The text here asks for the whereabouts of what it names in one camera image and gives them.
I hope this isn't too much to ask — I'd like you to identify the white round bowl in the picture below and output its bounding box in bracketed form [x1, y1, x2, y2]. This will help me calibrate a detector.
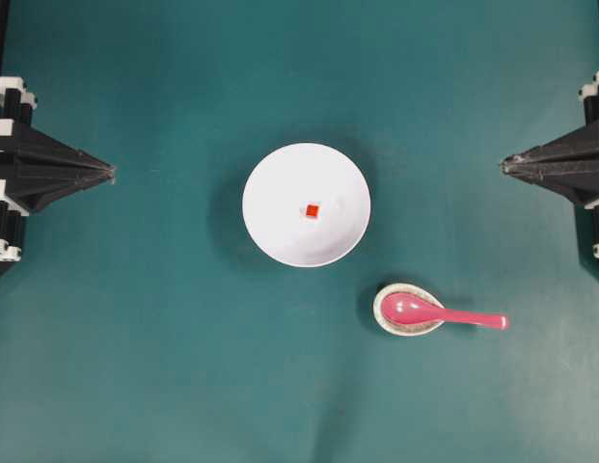
[242, 143, 371, 268]

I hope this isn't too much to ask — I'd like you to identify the small red block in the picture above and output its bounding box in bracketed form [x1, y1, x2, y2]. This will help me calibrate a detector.
[305, 204, 319, 220]

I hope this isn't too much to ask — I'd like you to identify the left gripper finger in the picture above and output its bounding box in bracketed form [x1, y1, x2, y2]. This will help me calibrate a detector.
[9, 122, 115, 174]
[6, 168, 115, 214]

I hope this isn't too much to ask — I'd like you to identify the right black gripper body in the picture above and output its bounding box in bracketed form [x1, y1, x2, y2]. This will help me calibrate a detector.
[578, 70, 599, 261]

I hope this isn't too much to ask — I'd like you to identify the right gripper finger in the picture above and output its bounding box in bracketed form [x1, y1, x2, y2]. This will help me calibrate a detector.
[501, 163, 599, 207]
[501, 120, 599, 170]

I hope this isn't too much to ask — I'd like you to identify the pink plastic spoon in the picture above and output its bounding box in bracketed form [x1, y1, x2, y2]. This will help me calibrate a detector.
[380, 292, 509, 330]

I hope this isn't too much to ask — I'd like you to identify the speckled egg-shaped spoon rest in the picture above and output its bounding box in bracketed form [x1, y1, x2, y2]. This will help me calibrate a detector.
[372, 283, 443, 337]

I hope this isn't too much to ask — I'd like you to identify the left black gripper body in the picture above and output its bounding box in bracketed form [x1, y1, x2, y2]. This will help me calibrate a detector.
[0, 76, 37, 261]

